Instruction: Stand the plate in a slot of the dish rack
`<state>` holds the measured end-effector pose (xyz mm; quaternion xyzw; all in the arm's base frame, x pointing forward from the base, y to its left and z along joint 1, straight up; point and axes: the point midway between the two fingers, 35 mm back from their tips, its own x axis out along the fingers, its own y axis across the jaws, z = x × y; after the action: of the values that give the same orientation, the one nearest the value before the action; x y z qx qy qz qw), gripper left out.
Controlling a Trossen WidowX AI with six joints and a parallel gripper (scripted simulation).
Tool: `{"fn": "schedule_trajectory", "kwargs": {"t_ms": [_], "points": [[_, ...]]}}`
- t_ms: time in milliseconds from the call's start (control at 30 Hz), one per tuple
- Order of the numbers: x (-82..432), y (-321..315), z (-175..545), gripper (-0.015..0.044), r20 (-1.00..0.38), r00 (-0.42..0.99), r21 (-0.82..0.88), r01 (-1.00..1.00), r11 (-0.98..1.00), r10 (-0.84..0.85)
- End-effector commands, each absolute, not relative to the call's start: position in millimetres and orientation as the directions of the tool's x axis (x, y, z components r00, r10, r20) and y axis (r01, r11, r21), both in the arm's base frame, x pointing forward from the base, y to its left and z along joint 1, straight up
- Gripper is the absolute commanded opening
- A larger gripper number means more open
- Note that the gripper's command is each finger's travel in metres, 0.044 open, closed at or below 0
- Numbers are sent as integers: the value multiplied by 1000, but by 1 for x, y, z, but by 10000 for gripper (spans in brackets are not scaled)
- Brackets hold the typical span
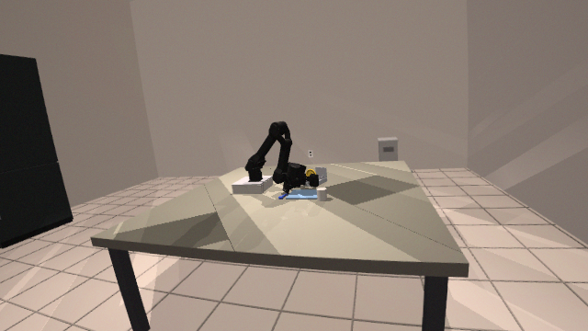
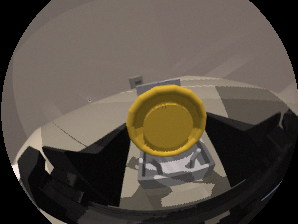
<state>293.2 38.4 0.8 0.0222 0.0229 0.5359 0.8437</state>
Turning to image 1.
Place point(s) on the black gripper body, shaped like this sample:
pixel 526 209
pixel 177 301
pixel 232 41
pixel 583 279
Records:
pixel 314 180

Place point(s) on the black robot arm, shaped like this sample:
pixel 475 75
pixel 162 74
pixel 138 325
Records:
pixel 285 172

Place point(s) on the light blue flat square mat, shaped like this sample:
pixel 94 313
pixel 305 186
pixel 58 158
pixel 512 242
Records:
pixel 302 194

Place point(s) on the beige short cylinder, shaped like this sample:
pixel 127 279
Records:
pixel 321 194

